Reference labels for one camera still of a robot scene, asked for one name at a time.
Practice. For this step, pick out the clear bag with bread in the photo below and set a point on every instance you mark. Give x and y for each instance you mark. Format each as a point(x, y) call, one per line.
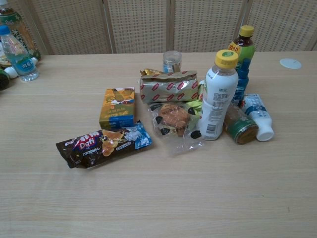
point(173, 124)

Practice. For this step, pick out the gold red package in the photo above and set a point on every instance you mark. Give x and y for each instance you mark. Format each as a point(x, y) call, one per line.
point(171, 90)

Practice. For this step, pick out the green snack packet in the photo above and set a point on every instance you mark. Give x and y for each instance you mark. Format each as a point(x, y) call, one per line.
point(195, 109)

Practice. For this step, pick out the black snack bag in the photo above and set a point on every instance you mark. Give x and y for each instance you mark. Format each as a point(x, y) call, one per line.
point(91, 151)

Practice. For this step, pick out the orange and blue carton box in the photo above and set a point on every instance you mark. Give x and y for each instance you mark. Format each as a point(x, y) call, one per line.
point(118, 109)

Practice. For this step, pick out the gold foil wrapper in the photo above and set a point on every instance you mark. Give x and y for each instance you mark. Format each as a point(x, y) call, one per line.
point(149, 72)

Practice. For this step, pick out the small clear plastic jar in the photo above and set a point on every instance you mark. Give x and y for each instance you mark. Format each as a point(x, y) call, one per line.
point(172, 62)

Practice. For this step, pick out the white bottle yellow cap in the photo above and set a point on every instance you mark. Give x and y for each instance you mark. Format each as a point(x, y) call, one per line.
point(218, 99)

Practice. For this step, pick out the brown jar green label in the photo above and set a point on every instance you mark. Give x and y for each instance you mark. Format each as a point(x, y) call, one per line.
point(241, 126)

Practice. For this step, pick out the wooden rattan folding screen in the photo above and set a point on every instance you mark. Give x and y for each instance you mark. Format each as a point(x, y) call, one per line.
point(158, 24)

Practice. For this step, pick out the tea bottle yellow cap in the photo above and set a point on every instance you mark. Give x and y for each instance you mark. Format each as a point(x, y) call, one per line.
point(245, 47)

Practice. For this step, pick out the white round table grommet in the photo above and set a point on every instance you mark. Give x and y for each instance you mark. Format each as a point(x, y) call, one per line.
point(291, 63)

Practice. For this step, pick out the clear water bottle blue cap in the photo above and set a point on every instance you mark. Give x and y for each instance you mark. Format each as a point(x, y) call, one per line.
point(17, 57)

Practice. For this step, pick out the green tea bottle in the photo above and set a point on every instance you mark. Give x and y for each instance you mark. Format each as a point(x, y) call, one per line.
point(21, 29)

